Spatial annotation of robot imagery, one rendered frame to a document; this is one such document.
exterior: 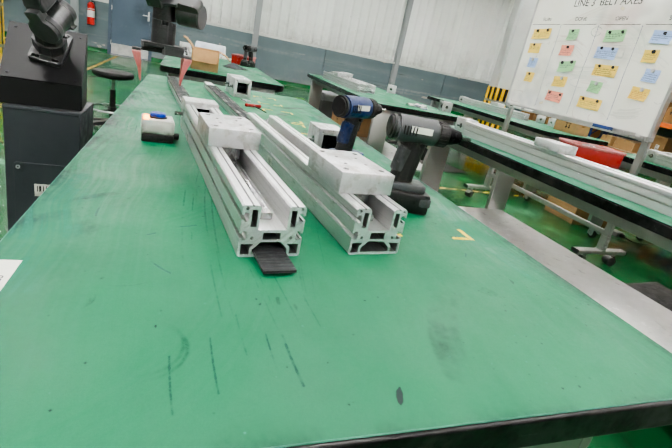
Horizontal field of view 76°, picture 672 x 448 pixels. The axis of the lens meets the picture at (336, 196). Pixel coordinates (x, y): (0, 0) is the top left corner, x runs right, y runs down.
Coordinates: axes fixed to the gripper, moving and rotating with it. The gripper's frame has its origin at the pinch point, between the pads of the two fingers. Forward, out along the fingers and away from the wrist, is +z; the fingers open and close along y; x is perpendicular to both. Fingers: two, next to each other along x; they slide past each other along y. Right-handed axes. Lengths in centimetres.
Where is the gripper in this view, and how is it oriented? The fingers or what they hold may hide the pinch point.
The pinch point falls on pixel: (160, 79)
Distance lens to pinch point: 126.0
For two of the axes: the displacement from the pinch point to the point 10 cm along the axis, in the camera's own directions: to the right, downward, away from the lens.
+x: -4.0, -3.6, 8.4
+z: -2.0, 9.3, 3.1
